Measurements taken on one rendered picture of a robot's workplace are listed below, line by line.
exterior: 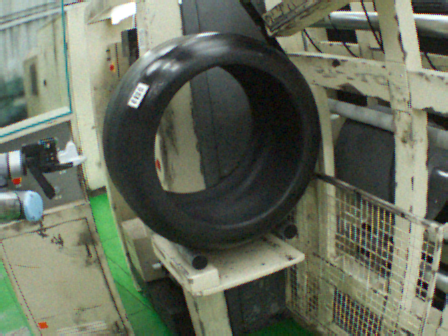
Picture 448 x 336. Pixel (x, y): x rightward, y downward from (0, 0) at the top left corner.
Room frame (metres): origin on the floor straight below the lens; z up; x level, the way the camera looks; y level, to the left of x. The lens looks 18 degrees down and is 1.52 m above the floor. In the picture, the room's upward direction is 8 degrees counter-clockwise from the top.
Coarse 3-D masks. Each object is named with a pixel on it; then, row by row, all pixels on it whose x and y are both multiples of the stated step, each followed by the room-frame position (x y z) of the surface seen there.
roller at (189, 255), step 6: (174, 246) 1.28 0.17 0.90; (180, 246) 1.24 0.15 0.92; (180, 252) 1.23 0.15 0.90; (186, 252) 1.20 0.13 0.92; (192, 252) 1.18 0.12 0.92; (198, 252) 1.18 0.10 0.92; (186, 258) 1.19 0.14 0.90; (192, 258) 1.16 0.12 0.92; (198, 258) 1.15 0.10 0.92; (204, 258) 1.16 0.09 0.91; (192, 264) 1.15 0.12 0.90; (198, 264) 1.15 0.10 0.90; (204, 264) 1.16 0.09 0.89
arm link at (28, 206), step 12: (0, 192) 0.92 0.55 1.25; (12, 192) 0.96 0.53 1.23; (24, 192) 0.99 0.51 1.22; (0, 204) 0.88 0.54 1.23; (12, 204) 0.92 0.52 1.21; (24, 204) 0.95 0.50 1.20; (36, 204) 0.98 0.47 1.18; (0, 216) 0.87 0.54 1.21; (12, 216) 0.91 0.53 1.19; (24, 216) 0.95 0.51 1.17; (36, 216) 0.97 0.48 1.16
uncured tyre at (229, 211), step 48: (192, 48) 1.19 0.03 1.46; (240, 48) 1.22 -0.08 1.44; (144, 96) 1.13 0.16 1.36; (288, 96) 1.46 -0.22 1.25; (144, 144) 1.11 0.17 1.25; (288, 144) 1.48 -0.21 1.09; (144, 192) 1.11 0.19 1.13; (192, 192) 1.48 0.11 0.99; (240, 192) 1.49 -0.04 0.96; (288, 192) 1.24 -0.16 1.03; (192, 240) 1.15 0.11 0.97; (240, 240) 1.20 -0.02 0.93
